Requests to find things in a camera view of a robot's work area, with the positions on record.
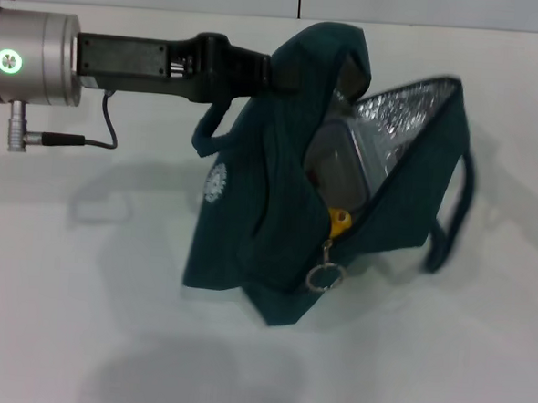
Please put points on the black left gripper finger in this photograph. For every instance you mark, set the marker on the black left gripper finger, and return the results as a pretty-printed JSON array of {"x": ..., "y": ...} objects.
[{"x": 285, "y": 79}]

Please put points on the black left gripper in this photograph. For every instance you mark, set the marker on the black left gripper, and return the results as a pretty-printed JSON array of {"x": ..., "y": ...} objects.
[{"x": 135, "y": 65}]

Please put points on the clear plastic food container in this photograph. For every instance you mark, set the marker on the clear plastic food container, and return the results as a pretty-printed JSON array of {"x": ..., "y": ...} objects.
[{"x": 339, "y": 169}]

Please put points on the dark teal insulated lunch bag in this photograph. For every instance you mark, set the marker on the dark teal insulated lunch bag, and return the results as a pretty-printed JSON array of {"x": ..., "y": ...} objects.
[{"x": 259, "y": 210}]

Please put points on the yellow banana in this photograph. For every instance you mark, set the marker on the yellow banana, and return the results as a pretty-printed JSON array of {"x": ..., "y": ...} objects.
[{"x": 340, "y": 222}]

